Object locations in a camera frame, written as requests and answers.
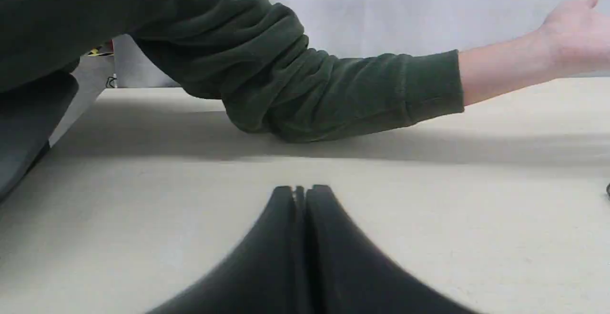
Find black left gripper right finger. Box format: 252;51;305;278
305;184;472;314

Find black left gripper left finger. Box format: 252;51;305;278
151;186;305;314

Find forearm in dark green sleeve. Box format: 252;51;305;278
0;0;568;144

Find person's open bare hand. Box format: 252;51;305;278
539;0;610;78

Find grey chair seat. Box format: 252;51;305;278
0;61;79;201

